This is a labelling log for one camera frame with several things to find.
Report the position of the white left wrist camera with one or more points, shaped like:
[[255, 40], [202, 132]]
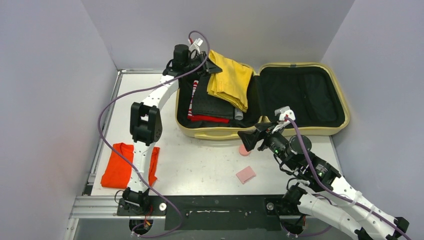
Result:
[[194, 47]]

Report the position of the yellow t-shirt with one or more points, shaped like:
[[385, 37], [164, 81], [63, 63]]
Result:
[[231, 84]]

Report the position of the dark grey dotted cloth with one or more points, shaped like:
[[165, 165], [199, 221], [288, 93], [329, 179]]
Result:
[[204, 105]]

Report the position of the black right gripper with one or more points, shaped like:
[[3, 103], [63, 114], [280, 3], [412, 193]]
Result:
[[262, 139]]

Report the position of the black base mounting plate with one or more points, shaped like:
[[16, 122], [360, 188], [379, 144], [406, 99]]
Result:
[[226, 213]]

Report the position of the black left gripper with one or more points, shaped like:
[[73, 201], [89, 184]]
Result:
[[211, 67]]

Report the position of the orange folded t-shirt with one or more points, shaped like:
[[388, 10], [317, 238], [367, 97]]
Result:
[[118, 172]]

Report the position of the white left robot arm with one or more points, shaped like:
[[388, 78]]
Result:
[[146, 126]]

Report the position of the pink square sponge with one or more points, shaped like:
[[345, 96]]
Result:
[[245, 175]]

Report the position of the red printed t-shirt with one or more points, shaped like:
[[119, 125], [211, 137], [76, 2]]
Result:
[[197, 118]]

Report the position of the round pink soap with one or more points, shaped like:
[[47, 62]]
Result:
[[243, 152]]

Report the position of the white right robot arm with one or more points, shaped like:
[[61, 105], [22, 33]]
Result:
[[321, 191]]

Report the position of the yellow open suitcase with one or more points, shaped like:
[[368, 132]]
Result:
[[310, 89]]

